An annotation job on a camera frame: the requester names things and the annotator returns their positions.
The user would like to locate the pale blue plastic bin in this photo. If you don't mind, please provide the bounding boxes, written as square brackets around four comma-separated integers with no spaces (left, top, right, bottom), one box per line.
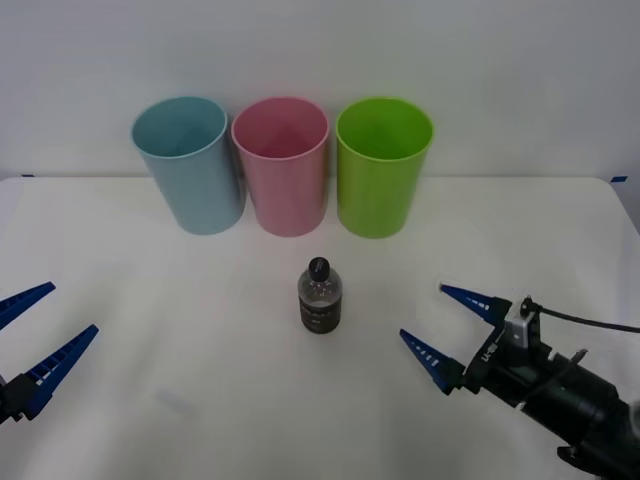
[130,96,247,236]

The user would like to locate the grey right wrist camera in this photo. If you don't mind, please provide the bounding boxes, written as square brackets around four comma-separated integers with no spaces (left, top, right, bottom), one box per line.
[503,295,544,351]

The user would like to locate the pink plastic bin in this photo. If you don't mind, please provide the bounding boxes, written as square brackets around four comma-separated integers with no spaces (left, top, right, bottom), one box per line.
[230,96,332,238]

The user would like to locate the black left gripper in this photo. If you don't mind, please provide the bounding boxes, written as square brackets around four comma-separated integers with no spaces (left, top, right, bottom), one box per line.
[0,281,100,427]

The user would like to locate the clear bottle with black cap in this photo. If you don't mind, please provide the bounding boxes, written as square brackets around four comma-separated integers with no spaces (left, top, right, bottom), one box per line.
[297,256,344,335]

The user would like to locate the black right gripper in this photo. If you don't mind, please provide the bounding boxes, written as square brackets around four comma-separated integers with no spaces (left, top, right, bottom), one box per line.
[398,283,569,412]

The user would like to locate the green plastic bin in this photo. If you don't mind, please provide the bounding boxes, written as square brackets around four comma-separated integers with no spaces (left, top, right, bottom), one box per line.
[335,96,435,239]

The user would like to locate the black camera cable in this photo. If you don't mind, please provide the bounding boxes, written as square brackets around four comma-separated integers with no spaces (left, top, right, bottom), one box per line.
[522,295,640,401]

